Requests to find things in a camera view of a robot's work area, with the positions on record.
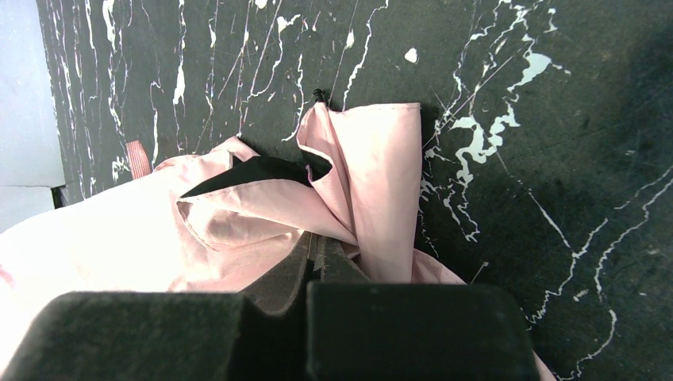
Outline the pink and black folding umbrella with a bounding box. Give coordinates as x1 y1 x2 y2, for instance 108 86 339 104
0 89 559 381

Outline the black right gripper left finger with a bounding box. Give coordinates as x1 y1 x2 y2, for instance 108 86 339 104
3 233 315 380

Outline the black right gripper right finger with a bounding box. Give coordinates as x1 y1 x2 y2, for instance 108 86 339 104
306 236 541 380

